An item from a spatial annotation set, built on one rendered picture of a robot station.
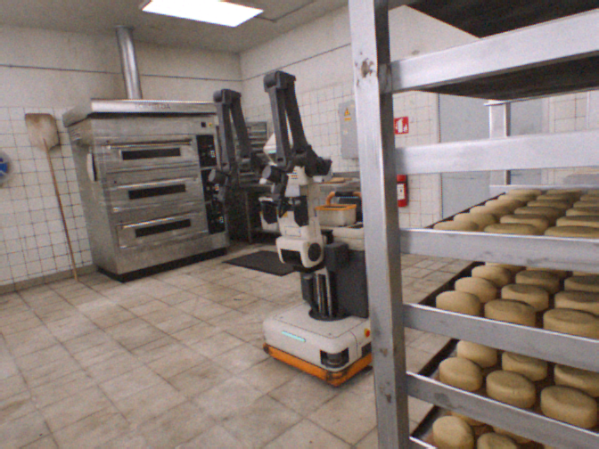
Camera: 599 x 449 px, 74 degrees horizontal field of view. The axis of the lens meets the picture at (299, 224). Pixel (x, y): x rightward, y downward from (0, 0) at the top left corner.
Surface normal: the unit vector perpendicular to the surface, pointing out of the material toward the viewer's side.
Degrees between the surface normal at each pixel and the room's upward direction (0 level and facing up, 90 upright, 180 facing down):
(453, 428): 0
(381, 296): 90
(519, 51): 90
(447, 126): 90
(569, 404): 0
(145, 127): 90
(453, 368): 0
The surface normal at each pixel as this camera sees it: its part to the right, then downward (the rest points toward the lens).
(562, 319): -0.09, -0.98
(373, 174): -0.66, 0.18
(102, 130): 0.68, 0.06
